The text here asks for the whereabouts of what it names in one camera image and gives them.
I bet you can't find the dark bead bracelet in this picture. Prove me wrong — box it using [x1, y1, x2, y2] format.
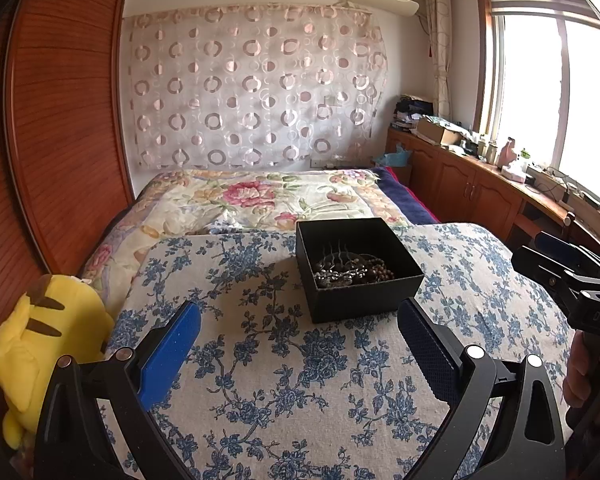
[352, 255, 396, 284]

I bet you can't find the blue floral blanket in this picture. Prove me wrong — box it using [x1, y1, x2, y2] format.
[97, 222, 576, 480]

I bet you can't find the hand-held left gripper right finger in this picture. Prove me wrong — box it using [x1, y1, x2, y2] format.
[397, 297, 567, 480]

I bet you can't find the navy and red blanket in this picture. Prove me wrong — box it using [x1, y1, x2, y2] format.
[377, 165, 442, 227]

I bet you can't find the cardboard box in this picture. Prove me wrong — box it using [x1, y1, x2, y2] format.
[416, 117, 464, 147]

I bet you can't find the yellow plush toy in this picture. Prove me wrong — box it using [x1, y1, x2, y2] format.
[0, 274, 116, 451]

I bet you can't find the sheer circle-patterned curtain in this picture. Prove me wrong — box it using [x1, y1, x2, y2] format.
[121, 4, 387, 170]

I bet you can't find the black jewelry box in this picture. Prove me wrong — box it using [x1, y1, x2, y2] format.
[295, 217, 426, 324]

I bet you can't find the white power strip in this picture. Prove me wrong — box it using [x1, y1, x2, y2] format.
[526, 165, 600, 211]

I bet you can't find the beige window curtain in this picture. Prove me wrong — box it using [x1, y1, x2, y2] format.
[422, 0, 454, 122]

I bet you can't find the wooden framed window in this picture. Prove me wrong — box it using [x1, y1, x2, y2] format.
[472, 0, 600, 212]

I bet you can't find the white tissue box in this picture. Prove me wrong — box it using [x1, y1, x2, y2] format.
[502, 159, 532, 182]

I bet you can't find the person's right hand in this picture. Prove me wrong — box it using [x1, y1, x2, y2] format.
[562, 330, 600, 408]

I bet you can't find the wooden cabinet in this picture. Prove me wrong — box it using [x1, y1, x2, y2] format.
[386, 127, 600, 257]

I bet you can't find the pile of dark clothes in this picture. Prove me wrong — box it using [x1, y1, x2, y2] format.
[392, 94, 434, 134]

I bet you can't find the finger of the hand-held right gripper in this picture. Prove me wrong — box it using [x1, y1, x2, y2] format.
[534, 230, 600, 282]
[511, 245, 589, 312]

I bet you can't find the dark hair comb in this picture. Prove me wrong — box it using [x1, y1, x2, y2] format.
[314, 241, 366, 289]

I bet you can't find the pink figurine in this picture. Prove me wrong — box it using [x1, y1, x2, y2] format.
[497, 136, 519, 167]

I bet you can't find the blue plastic bag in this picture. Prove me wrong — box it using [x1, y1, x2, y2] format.
[375, 142, 414, 169]

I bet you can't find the colourful floral quilt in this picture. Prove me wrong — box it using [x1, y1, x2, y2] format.
[80, 167, 413, 306]

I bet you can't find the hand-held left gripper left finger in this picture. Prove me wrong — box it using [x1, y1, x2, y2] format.
[32, 301, 202, 480]

